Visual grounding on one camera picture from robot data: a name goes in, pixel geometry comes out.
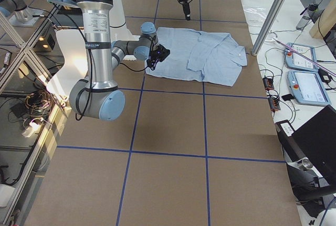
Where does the aluminium frame post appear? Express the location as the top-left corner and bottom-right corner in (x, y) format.
(251, 0), (285, 56)

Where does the light blue button-up shirt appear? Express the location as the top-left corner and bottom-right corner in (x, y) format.
(146, 27), (247, 87)

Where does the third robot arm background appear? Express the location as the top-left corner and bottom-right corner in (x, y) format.
(1, 0), (44, 27)

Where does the orange black connector box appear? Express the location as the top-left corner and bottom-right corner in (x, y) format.
(262, 77), (274, 90)

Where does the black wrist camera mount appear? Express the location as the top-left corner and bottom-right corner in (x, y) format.
(146, 58), (160, 71)

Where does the clear plastic bag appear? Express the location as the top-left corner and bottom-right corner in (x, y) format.
(243, 6), (268, 27)

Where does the tangled cable bundle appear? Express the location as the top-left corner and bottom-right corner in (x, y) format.
(7, 91), (66, 132)

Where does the blue teach pendant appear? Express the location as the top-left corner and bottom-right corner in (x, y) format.
(287, 70), (331, 106)
(285, 42), (318, 72)

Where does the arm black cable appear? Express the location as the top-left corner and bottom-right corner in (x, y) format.
(39, 0), (155, 122)

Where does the black laptop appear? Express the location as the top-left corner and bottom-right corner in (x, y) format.
(275, 105), (335, 185)

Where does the near blue teach pendant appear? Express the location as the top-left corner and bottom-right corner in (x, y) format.
(287, 70), (331, 106)

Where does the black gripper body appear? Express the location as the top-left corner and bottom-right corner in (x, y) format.
(149, 44), (170, 62)
(178, 0), (191, 20)

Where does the far blue teach pendant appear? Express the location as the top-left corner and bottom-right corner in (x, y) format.
(285, 42), (318, 72)

